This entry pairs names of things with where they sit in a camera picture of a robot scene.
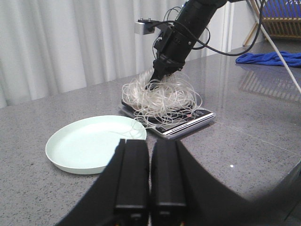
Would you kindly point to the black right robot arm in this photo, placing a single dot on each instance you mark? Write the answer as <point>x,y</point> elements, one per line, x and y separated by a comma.
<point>200,12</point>

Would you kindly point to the white translucent vermicelli bundle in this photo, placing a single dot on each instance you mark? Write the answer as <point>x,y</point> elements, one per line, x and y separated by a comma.
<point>173,95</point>

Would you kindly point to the blue cloth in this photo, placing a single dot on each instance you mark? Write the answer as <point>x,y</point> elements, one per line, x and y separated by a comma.
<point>271,59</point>

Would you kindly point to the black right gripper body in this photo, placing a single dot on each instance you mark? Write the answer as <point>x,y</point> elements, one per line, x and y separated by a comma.
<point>177,41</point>

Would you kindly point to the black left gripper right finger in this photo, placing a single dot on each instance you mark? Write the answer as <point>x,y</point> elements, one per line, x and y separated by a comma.
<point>183,193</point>

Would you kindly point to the black silver kitchen scale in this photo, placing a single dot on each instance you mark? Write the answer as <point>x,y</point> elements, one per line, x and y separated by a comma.
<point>181,125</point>

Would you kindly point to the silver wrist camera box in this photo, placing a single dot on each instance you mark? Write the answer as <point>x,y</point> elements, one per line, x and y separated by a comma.
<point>148,26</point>

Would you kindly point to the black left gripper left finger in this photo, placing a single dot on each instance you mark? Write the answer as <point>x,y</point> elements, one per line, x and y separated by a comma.
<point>119,197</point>

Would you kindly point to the white pleated curtain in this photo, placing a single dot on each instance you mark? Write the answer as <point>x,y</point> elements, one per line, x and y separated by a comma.
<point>54,46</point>

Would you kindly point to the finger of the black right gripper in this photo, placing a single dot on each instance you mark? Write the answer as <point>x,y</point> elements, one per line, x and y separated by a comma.
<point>154,78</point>

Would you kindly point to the light green round plate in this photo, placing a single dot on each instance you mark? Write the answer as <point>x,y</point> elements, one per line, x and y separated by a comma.
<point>86,146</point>

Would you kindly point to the wooden rack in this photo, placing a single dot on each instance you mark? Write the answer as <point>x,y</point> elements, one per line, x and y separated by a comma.
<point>282,19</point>

